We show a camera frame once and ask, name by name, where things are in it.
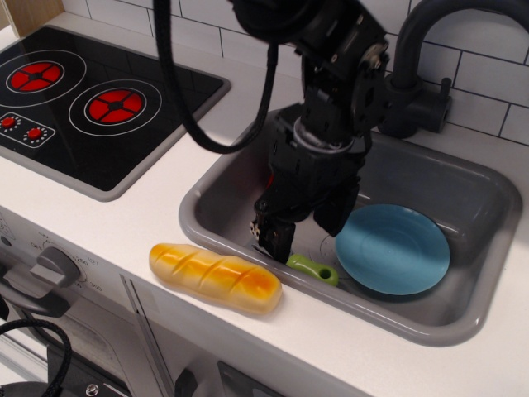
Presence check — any toy bread loaf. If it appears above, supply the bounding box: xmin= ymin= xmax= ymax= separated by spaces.
xmin=149 ymin=243 xmax=282 ymax=314

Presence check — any green handled grey spatula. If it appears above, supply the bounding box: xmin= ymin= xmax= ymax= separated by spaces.
xmin=271 ymin=253 xmax=339 ymax=287

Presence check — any toy oven front panel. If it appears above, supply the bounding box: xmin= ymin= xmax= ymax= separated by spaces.
xmin=1 ymin=208 xmax=288 ymax=396

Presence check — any dark grey faucet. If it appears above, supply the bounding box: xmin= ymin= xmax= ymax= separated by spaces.
xmin=378 ymin=0 xmax=528 ymax=139

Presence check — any black braided cable lower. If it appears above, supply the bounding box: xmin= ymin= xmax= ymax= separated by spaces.
xmin=0 ymin=318 xmax=74 ymax=397

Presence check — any red toy strawberry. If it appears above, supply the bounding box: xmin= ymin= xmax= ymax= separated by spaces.
xmin=266 ymin=174 xmax=274 ymax=189

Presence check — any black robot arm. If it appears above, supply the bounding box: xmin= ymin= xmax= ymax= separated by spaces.
xmin=233 ymin=1 xmax=388 ymax=262

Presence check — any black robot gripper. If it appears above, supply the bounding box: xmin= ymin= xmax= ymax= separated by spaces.
xmin=250 ymin=104 xmax=370 ymax=264

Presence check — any blue plastic plate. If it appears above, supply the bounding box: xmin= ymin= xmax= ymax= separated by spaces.
xmin=335 ymin=204 xmax=450 ymax=296

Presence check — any grey oven knob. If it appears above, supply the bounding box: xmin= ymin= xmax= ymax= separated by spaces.
xmin=30 ymin=246 xmax=81 ymax=288

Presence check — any black braided cable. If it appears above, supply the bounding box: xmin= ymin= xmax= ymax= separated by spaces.
xmin=152 ymin=0 xmax=280 ymax=155
xmin=0 ymin=318 xmax=74 ymax=397

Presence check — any black toy stovetop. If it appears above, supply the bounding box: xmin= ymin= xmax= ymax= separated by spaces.
xmin=0 ymin=25 xmax=231 ymax=203

